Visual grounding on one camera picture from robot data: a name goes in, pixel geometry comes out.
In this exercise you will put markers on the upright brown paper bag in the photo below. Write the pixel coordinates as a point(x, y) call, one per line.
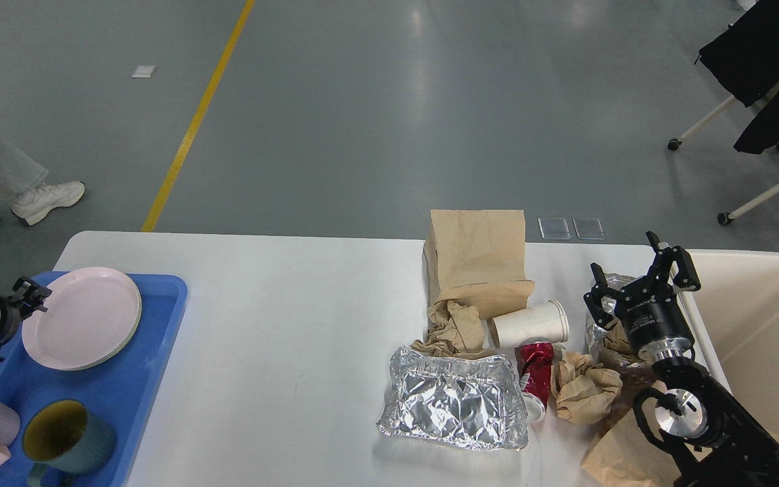
point(476, 258)

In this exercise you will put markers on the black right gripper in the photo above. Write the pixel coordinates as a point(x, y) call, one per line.
point(650, 315)

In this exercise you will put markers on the green plate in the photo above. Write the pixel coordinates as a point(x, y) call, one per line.
point(111, 337)

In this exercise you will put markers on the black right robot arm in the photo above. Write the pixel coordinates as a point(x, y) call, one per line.
point(712, 438)

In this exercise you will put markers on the clear floor plate left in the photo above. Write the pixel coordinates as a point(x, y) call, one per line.
point(556, 229)

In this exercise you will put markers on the clear floor plate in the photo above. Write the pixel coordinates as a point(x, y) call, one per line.
point(556, 229)
point(589, 229)

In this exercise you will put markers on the crumpled brown paper middle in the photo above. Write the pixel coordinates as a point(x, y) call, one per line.
point(583, 390)

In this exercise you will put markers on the crushed red soda can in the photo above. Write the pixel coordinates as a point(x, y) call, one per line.
point(534, 361)

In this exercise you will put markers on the crumpled brown paper left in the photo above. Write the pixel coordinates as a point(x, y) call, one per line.
point(455, 331)

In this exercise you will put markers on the flat brown paper bag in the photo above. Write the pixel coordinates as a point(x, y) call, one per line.
point(620, 455)

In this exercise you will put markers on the beige plastic bin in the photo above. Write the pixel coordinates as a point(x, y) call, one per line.
point(738, 305)

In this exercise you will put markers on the blue plastic tray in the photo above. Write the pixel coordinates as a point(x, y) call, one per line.
point(122, 390)

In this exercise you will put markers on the crumpled brown paper on foil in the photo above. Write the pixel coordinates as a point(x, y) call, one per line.
point(617, 341)

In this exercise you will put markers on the clear floor plate right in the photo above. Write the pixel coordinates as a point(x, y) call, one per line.
point(589, 229)

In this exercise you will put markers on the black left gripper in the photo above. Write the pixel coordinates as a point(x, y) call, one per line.
point(28, 297)

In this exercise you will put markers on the teal mug yellow inside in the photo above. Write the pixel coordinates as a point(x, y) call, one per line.
point(66, 436)

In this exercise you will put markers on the person legs at left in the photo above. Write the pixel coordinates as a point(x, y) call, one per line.
point(23, 184)

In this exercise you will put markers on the black cloth on rack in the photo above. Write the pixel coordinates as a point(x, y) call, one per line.
point(745, 61)

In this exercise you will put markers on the pink plate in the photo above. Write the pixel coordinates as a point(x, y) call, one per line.
point(56, 338)

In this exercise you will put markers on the white paper cup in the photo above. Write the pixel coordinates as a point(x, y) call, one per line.
point(544, 321)

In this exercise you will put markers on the large crumpled foil sheet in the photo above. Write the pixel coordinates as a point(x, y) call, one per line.
point(469, 404)

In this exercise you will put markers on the small crumpled foil sheet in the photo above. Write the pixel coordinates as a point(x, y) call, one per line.
point(610, 359)

